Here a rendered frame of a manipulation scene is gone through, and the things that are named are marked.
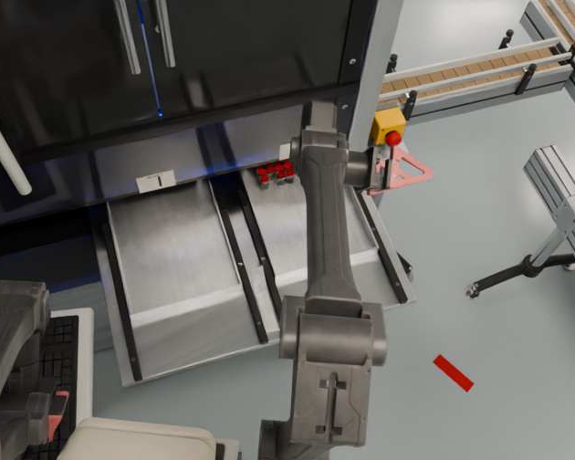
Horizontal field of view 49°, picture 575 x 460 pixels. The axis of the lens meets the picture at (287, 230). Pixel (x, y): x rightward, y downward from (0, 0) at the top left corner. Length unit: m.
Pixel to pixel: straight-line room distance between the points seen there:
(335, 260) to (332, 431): 0.19
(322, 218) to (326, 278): 0.11
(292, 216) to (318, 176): 0.73
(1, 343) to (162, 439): 0.25
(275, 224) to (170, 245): 0.26
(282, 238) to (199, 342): 0.33
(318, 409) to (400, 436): 1.70
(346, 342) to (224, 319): 0.84
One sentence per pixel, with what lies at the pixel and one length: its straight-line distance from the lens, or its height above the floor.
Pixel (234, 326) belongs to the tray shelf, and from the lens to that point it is 1.47.
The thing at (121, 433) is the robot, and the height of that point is 1.33.
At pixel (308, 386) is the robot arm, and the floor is 1.63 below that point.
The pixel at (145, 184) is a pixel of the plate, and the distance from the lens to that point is 1.49.
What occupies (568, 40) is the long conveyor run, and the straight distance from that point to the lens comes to 2.12.
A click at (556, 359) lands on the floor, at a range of 2.61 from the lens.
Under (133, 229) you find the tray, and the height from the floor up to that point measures 0.88.
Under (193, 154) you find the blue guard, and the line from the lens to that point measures 1.44.
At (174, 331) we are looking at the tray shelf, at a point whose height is 0.88.
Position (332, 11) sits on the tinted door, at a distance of 1.26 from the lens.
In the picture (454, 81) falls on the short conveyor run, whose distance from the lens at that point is 1.83.
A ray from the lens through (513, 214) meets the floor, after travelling 2.83.
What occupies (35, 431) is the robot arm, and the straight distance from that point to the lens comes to 1.04.
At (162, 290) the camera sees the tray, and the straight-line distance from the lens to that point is 1.51.
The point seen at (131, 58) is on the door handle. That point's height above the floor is 1.47.
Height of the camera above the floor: 2.25
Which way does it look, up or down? 61 degrees down
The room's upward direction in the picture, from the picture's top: 5 degrees clockwise
